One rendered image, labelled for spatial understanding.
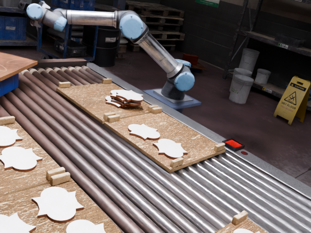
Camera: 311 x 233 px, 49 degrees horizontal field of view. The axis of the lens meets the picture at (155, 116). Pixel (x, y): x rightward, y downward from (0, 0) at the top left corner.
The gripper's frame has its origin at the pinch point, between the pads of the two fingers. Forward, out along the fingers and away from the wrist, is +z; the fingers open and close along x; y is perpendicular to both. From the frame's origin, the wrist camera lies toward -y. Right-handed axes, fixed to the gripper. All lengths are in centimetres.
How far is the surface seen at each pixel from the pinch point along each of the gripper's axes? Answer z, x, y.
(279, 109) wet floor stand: 198, 45, 311
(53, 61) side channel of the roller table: -0.2, -20.8, 20.2
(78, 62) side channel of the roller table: 8.1, -14.7, 33.5
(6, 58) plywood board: -36.3, -26.8, 0.4
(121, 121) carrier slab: -71, -24, 59
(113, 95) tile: -54, -17, 53
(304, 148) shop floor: 117, 12, 312
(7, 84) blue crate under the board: -50, -35, 8
